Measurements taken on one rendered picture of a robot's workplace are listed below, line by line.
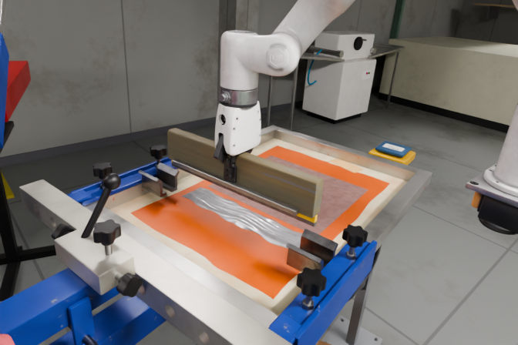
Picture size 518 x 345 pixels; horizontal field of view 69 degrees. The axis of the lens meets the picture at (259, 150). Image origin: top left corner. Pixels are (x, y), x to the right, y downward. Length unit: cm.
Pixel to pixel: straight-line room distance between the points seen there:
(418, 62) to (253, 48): 545
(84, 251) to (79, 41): 310
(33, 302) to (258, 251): 41
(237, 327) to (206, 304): 6
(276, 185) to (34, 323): 44
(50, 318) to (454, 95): 564
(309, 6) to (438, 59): 525
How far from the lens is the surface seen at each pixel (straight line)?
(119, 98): 385
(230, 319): 56
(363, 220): 97
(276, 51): 67
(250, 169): 76
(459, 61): 586
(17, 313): 63
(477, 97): 581
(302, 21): 78
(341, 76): 459
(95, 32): 368
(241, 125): 74
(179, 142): 90
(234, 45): 70
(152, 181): 96
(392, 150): 140
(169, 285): 61
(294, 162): 121
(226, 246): 82
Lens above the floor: 145
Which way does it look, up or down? 23 degrees down
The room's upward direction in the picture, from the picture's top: 4 degrees clockwise
